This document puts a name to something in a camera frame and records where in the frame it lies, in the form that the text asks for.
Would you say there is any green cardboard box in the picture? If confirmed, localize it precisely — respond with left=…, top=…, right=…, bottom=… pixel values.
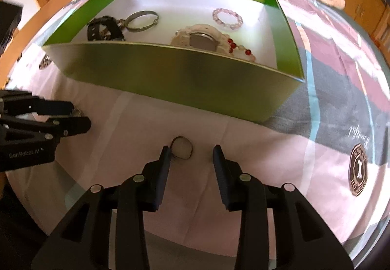
left=42, top=0, right=306, bottom=124

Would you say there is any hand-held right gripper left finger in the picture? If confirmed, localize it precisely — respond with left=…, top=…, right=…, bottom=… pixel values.
left=30, top=145, right=171, bottom=270

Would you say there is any silver metal bangle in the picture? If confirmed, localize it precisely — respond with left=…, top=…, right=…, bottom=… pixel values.
left=123, top=11, right=159, bottom=33

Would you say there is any small dark ring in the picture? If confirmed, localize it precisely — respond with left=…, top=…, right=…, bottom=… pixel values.
left=170, top=136, right=193, bottom=161

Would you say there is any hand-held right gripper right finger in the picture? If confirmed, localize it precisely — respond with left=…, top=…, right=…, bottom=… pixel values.
left=212, top=144, right=355, bottom=270

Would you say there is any cream wrist watch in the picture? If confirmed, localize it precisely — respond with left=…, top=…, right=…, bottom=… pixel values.
left=171, top=24, right=232, bottom=52

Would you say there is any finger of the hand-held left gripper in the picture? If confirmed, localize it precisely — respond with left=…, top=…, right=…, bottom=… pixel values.
left=0, top=91, right=75, bottom=118
left=0, top=117, right=92, bottom=144

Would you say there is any pink bead bracelet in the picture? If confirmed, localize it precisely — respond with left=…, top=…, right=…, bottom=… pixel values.
left=212, top=8, right=243, bottom=29

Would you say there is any printed pink grey bedsheet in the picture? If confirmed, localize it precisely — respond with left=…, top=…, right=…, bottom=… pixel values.
left=0, top=0, right=390, bottom=270

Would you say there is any black wrist watch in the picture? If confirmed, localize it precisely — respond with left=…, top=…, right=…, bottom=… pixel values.
left=87, top=15, right=126, bottom=42

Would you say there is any red bead bracelet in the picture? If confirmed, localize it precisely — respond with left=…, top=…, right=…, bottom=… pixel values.
left=227, top=38, right=258, bottom=62

